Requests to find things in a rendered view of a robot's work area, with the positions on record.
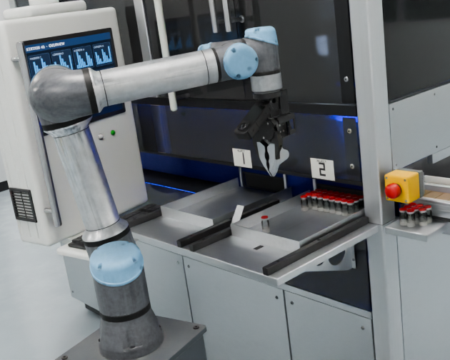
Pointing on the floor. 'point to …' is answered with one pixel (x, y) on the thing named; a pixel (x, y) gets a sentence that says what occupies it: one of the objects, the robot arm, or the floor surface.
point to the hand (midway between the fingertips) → (270, 171)
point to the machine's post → (376, 173)
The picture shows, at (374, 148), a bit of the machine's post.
